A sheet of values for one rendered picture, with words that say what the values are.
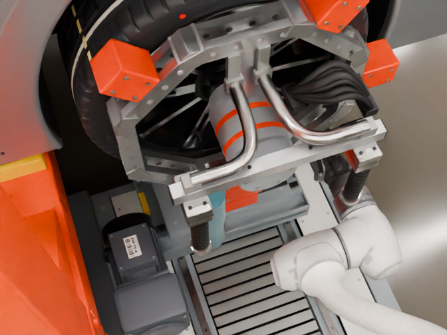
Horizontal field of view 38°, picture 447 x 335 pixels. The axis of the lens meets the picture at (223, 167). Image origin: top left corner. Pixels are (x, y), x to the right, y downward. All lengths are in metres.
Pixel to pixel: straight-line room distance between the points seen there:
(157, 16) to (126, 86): 0.14
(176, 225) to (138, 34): 0.88
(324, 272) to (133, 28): 0.64
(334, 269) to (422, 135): 1.12
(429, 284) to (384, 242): 0.76
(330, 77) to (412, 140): 1.24
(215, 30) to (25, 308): 0.61
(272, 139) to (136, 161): 0.30
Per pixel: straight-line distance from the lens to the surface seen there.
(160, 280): 1.70
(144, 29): 1.18
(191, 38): 1.16
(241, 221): 2.03
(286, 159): 1.19
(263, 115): 1.31
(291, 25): 1.18
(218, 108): 1.34
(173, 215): 1.96
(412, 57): 2.64
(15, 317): 0.83
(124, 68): 1.12
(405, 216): 2.28
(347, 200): 1.41
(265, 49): 1.19
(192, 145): 1.59
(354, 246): 1.46
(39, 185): 1.55
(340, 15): 1.22
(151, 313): 1.68
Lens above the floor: 2.02
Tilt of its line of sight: 63 degrees down
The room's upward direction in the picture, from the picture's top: straight up
